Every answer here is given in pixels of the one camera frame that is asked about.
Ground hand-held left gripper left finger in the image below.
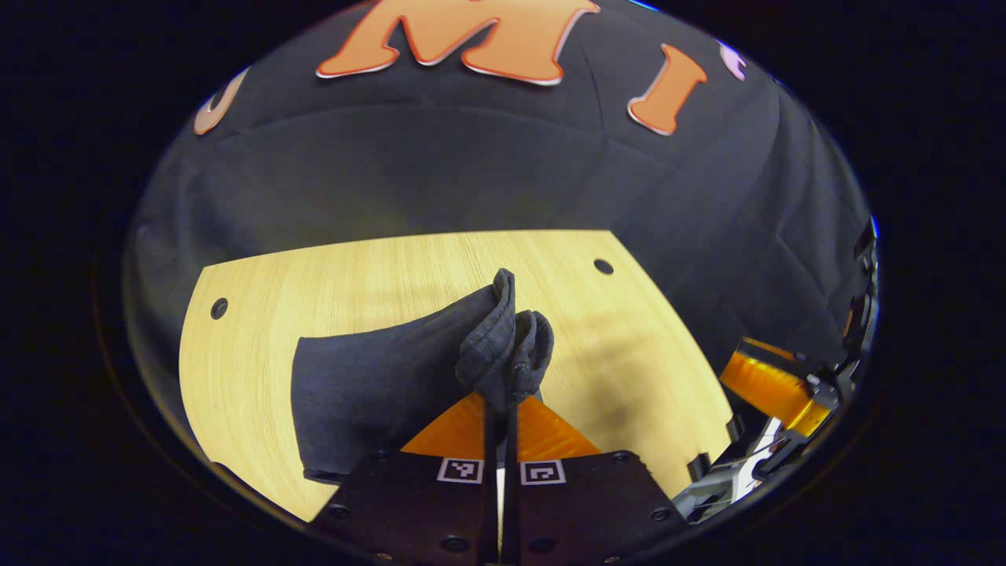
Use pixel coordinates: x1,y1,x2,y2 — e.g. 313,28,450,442
313,391,501,566

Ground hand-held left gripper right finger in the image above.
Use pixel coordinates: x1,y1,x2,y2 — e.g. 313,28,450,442
503,395,692,566

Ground black jeans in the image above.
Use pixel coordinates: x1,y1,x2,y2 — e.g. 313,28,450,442
291,269,555,482

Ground dark equipment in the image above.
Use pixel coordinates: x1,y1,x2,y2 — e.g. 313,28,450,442
845,220,879,355

